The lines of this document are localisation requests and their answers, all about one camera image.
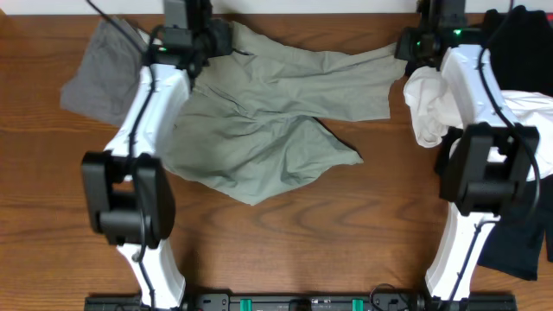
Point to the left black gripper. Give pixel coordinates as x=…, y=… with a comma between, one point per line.
x=219, y=29

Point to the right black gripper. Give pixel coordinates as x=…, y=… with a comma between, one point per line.
x=402, y=47

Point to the white t-shirt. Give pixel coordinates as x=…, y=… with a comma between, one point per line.
x=433, y=111

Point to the khaki green shorts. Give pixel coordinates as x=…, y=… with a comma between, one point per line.
x=252, y=128

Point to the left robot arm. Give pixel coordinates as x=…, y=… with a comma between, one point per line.
x=128, y=196

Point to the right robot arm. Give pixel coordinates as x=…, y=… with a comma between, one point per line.
x=459, y=54

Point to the black garment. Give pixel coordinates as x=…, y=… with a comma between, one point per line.
x=521, y=54

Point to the folded dark grey shorts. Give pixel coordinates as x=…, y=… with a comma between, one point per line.
x=107, y=79

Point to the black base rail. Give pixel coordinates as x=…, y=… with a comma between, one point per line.
x=384, y=301

